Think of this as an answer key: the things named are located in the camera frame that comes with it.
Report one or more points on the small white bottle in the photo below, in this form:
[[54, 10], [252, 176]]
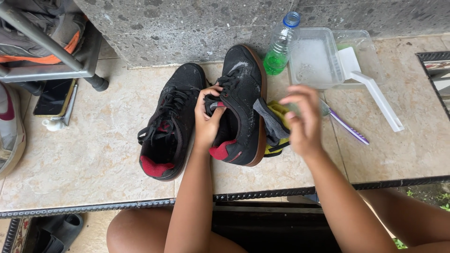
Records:
[[52, 124]]

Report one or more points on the white and pink sneaker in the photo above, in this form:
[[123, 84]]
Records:
[[10, 130]]

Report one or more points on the black smartphone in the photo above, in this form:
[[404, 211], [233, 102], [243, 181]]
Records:
[[54, 97]]

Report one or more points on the clear bottle with green liquid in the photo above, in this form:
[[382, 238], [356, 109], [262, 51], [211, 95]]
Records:
[[279, 49]]

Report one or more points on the grey and orange bag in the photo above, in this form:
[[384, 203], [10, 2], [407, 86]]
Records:
[[38, 31]]

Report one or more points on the patterned doormat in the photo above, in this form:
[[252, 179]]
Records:
[[16, 234]]

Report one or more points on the person's right fingers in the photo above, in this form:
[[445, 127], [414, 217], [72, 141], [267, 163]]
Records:
[[298, 102]]

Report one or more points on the black sneaker with brown sole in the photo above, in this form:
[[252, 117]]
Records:
[[242, 105]]

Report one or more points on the grey metal chair frame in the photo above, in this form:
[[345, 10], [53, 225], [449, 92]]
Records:
[[52, 52]]

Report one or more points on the purple toothbrush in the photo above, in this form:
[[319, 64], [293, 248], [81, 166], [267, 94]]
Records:
[[346, 126]]

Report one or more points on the person's legs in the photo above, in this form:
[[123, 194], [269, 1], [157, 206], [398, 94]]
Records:
[[246, 228]]

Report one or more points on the person's right hand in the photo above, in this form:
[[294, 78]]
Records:
[[305, 126]]

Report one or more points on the framed patterned mat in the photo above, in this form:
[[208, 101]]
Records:
[[436, 79]]

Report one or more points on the grey and yellow cloth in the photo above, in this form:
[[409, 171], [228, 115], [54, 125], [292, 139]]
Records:
[[276, 126]]

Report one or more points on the person's left hand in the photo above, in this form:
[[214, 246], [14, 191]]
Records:
[[205, 117]]

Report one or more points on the black sneaker with red lining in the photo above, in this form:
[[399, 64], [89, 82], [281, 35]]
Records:
[[172, 119]]

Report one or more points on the white plastic brush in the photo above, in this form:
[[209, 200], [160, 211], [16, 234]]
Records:
[[372, 91]]

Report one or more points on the black slide sandal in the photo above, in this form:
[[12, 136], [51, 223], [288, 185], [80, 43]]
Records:
[[58, 233]]

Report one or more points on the clear plastic tub with suds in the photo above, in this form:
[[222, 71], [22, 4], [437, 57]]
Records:
[[314, 59]]

